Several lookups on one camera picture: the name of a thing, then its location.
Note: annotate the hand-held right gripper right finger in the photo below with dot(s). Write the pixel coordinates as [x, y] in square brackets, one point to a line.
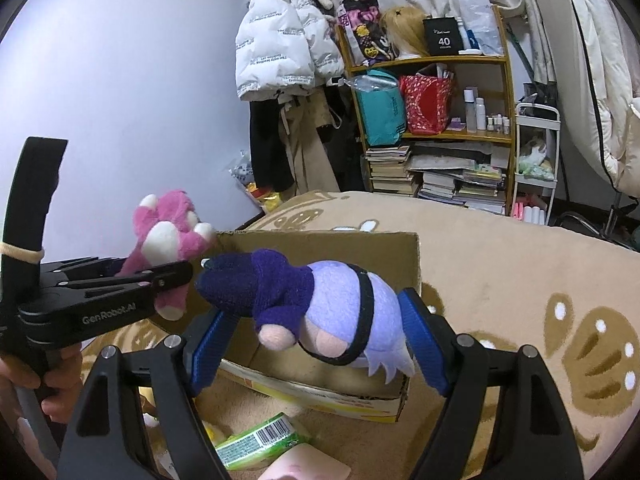
[419, 340]

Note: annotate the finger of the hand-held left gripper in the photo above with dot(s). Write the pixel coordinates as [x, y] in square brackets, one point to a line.
[150, 275]

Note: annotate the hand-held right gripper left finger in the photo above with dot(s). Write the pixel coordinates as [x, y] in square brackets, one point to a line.
[207, 345]

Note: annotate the pink plush toy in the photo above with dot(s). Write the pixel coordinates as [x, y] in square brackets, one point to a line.
[165, 240]

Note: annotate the purple plush doll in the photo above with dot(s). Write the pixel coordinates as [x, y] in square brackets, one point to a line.
[325, 310]

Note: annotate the cardboard box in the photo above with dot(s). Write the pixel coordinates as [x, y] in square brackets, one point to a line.
[320, 280]

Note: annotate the pink soft pad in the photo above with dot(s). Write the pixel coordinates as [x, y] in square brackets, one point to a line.
[305, 465]

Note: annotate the person's left hand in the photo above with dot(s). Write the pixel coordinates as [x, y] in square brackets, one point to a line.
[55, 385]

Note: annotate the beige patterned blanket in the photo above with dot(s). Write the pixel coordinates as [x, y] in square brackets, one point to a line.
[500, 310]

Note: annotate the green packet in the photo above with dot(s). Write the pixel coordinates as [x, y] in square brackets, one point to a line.
[260, 442]

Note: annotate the pile of books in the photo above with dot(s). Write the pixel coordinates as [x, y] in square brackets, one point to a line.
[435, 172]

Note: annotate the black garment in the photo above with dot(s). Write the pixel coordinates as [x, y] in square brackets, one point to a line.
[267, 145]

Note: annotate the beige trousers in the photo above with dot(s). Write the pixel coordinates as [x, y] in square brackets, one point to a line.
[305, 145]

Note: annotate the white trolley cart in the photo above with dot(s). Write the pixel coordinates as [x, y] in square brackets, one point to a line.
[537, 160]

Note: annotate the teal shopping bag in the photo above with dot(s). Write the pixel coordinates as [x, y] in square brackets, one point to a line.
[382, 112]

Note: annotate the row of cosmetic bottles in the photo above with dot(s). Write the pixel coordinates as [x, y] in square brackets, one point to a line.
[485, 117]

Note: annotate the red patterned bag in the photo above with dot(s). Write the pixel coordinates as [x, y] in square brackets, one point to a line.
[425, 105]

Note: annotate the wooden shelf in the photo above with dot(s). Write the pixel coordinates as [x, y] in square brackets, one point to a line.
[505, 110]

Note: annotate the white puffer jacket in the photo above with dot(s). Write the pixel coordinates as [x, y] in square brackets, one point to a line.
[280, 35]

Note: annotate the black box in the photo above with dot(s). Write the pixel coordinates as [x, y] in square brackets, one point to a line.
[443, 36]

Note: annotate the blonde wig head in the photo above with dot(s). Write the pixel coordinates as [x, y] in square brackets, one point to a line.
[406, 27]

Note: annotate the black patterned bag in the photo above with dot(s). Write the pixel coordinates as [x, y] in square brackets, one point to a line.
[365, 30]

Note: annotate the clear plastic bag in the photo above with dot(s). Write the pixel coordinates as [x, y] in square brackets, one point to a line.
[475, 15]

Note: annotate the cream quilted coat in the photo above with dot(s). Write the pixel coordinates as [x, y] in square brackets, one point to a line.
[605, 60]

